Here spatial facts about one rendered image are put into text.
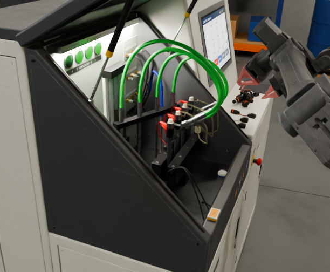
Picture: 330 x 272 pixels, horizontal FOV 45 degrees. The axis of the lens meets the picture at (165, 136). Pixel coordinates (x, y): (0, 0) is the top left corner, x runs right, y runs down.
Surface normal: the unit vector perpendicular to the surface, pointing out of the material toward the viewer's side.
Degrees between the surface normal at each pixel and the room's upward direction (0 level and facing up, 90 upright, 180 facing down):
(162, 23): 90
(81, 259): 90
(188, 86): 90
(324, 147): 66
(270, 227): 0
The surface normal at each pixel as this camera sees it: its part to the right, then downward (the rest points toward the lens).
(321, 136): -0.59, -0.07
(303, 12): -0.27, 0.43
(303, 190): 0.04, -0.89
